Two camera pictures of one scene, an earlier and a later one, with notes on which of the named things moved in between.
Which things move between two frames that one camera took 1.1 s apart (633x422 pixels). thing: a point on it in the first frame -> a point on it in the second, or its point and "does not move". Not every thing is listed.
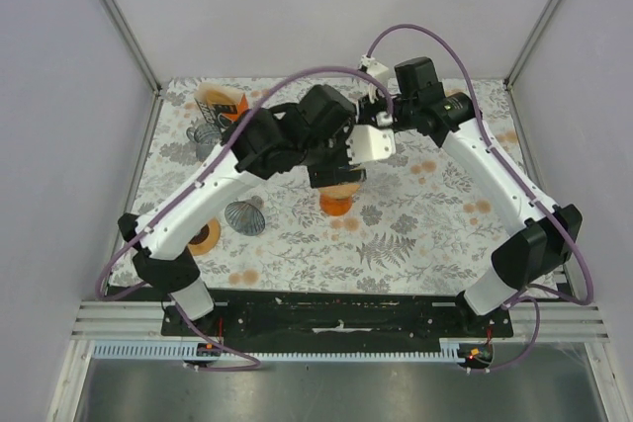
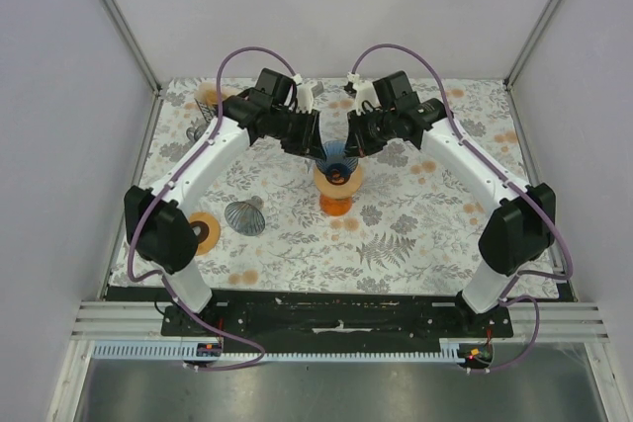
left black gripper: [325, 174] -> [310, 141]
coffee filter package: [220, 104] does not move
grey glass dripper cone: [246, 216] does not move
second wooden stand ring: [205, 240] does not move
